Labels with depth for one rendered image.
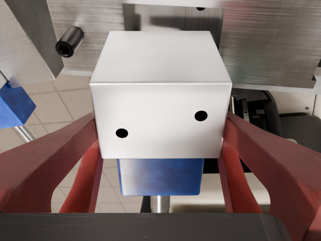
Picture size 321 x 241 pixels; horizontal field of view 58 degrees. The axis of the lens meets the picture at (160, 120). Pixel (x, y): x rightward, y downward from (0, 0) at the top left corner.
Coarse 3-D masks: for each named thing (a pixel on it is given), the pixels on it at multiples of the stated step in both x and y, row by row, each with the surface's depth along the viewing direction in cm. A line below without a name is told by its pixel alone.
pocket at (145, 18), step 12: (132, 12) 18; (144, 12) 18; (156, 12) 18; (168, 12) 18; (180, 12) 18; (192, 12) 18; (204, 12) 18; (216, 12) 18; (132, 24) 18; (144, 24) 19; (156, 24) 19; (168, 24) 18; (180, 24) 18; (192, 24) 18; (204, 24) 18; (216, 24) 18; (216, 36) 19
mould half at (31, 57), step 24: (0, 0) 20; (24, 0) 22; (0, 24) 21; (24, 24) 21; (48, 24) 24; (0, 48) 23; (24, 48) 22; (48, 48) 24; (24, 72) 24; (48, 72) 24
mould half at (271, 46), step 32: (64, 0) 15; (96, 0) 15; (128, 0) 15; (160, 0) 15; (192, 0) 15; (224, 0) 14; (256, 0) 14; (288, 0) 14; (320, 0) 14; (64, 32) 17; (96, 32) 16; (224, 32) 15; (256, 32) 15; (288, 32) 15; (320, 32) 15; (64, 64) 18; (224, 64) 17; (256, 64) 16; (288, 64) 16
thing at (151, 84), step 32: (128, 32) 14; (160, 32) 14; (192, 32) 14; (96, 64) 11; (128, 64) 11; (160, 64) 11; (192, 64) 11; (96, 96) 10; (128, 96) 10; (160, 96) 10; (192, 96) 10; (224, 96) 10; (96, 128) 11; (128, 128) 11; (160, 128) 11; (192, 128) 11; (224, 128) 11; (128, 160) 14; (160, 160) 14; (192, 160) 14; (128, 192) 15; (160, 192) 15; (192, 192) 15
